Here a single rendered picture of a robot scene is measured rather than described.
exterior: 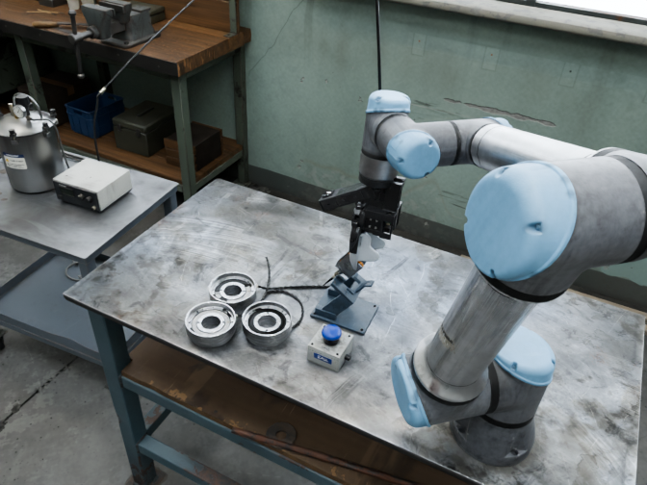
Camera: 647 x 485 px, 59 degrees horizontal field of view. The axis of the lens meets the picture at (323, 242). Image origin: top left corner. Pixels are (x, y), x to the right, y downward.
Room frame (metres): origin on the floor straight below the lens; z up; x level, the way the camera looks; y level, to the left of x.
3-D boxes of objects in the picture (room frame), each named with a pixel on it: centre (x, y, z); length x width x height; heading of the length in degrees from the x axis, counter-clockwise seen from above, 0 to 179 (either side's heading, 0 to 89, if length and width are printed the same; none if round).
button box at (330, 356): (0.80, -0.03, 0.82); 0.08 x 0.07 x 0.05; 66
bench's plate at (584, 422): (0.96, -0.09, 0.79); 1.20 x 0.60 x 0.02; 66
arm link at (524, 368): (0.64, -0.32, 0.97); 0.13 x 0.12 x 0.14; 107
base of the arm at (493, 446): (0.65, -0.33, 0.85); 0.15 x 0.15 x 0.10
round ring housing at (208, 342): (0.84, 0.23, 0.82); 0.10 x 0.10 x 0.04
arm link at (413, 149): (0.86, -0.14, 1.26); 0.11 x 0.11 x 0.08; 17
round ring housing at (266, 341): (0.86, 0.11, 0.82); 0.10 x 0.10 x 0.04
